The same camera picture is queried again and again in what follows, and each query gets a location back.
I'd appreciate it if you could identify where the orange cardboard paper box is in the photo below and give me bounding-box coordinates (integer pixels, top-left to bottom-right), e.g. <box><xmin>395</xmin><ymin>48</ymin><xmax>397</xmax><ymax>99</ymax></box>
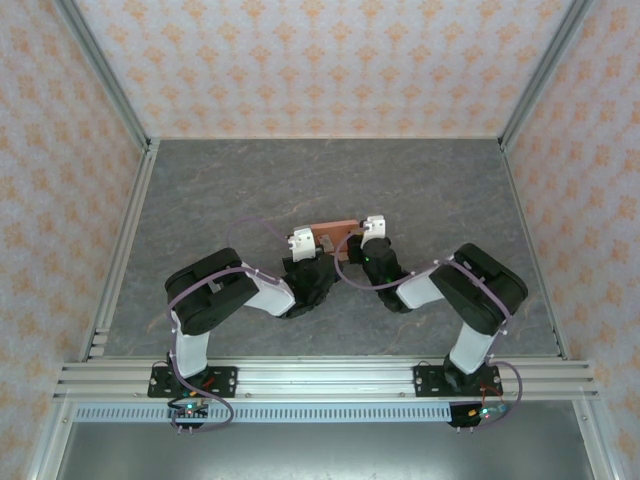
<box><xmin>307</xmin><ymin>218</ymin><xmax>364</xmax><ymax>266</ymax></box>

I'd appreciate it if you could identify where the grey metal sheet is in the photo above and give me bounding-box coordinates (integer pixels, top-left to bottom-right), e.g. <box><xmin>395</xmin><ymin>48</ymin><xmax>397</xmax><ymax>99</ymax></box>
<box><xmin>54</xmin><ymin>422</ymin><xmax>597</xmax><ymax>480</ymax></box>

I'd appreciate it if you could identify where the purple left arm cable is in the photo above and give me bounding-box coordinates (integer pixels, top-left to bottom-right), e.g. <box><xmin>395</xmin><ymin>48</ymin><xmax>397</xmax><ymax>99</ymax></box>
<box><xmin>167</xmin><ymin>215</ymin><xmax>296</xmax><ymax>434</ymax></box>

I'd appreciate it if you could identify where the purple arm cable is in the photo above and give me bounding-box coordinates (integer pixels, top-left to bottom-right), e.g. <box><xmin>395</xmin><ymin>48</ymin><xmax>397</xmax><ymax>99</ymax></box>
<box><xmin>333</xmin><ymin>227</ymin><xmax>526</xmax><ymax>431</ymax></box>
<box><xmin>167</xmin><ymin>215</ymin><xmax>296</xmax><ymax>434</ymax></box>

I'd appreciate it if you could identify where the aluminium mounting rail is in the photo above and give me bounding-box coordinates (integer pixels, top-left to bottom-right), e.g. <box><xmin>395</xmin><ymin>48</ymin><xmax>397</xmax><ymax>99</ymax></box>
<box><xmin>52</xmin><ymin>363</ymin><xmax>599</xmax><ymax>401</ymax></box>

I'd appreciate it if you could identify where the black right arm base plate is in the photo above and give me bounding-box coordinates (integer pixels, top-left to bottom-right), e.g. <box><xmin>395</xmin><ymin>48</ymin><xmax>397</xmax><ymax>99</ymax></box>
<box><xmin>413</xmin><ymin>364</ymin><xmax>502</xmax><ymax>399</ymax></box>

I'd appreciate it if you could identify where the grey slotted cable duct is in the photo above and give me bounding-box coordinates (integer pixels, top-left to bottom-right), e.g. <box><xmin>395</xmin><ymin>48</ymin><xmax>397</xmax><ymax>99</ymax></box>
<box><xmin>73</xmin><ymin>404</ymin><xmax>572</xmax><ymax>424</ymax></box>

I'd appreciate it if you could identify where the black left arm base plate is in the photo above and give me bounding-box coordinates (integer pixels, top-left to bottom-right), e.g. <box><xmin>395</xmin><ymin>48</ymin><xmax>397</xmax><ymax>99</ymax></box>
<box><xmin>146</xmin><ymin>366</ymin><xmax>239</xmax><ymax>400</ymax></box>

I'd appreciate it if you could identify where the aluminium side rail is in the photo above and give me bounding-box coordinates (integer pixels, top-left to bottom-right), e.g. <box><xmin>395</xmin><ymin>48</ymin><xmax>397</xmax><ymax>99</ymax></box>
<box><xmin>78</xmin><ymin>139</ymin><xmax>162</xmax><ymax>362</ymax></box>
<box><xmin>498</xmin><ymin>139</ymin><xmax>572</xmax><ymax>362</ymax></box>

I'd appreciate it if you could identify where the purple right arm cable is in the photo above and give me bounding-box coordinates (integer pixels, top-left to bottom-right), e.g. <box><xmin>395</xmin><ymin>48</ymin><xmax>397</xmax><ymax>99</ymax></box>
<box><xmin>333</xmin><ymin>227</ymin><xmax>526</xmax><ymax>431</ymax></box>

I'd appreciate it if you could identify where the aluminium frame post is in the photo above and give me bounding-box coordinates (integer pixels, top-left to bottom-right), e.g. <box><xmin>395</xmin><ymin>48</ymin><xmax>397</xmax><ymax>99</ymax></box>
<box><xmin>498</xmin><ymin>0</ymin><xmax>597</xmax><ymax>147</ymax></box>
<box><xmin>52</xmin><ymin>0</ymin><xmax>152</xmax><ymax>147</ymax></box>

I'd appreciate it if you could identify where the aluminium frame leg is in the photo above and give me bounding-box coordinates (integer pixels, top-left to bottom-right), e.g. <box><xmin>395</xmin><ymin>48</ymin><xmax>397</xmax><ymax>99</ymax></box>
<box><xmin>25</xmin><ymin>399</ymin><xmax>77</xmax><ymax>480</ymax></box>
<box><xmin>571</xmin><ymin>399</ymin><xmax>617</xmax><ymax>480</ymax></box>

